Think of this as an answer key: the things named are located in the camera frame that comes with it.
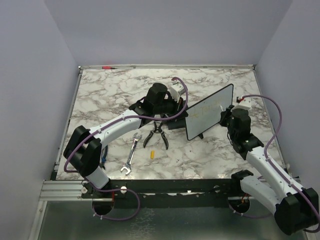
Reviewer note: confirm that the blue handled cutters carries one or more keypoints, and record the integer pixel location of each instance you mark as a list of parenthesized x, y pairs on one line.
[(103, 159)]

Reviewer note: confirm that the black front mounting rail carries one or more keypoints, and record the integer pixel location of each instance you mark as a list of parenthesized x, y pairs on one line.
[(164, 194)]

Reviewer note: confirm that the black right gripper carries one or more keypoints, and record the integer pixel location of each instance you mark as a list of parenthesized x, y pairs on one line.
[(225, 114)]

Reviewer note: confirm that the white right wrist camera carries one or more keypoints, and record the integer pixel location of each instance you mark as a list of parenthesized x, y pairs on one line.
[(244, 103)]

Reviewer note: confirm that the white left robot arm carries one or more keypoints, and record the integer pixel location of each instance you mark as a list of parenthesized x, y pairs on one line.
[(84, 148)]

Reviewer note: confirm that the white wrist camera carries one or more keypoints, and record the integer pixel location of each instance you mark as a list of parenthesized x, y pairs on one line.
[(177, 90), (244, 103)]

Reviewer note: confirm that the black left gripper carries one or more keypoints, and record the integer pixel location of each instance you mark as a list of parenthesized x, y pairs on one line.
[(180, 106)]

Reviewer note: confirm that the black framed whiteboard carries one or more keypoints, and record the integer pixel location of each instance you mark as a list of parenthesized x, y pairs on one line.
[(207, 113)]

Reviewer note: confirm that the black handled pliers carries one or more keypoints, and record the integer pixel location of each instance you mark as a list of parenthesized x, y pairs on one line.
[(157, 129)]

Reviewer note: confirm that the silver open-end wrench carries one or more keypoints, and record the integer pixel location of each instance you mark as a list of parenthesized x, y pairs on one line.
[(127, 166)]

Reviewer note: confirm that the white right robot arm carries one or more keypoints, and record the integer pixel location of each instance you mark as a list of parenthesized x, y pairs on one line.
[(294, 207)]

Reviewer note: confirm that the yellow marker cap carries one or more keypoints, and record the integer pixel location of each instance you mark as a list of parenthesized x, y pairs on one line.
[(152, 154)]

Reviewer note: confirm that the red marker on rail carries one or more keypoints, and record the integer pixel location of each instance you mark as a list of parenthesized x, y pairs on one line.
[(108, 68)]

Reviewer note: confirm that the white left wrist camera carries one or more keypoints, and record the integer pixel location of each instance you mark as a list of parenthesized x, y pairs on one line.
[(177, 90)]

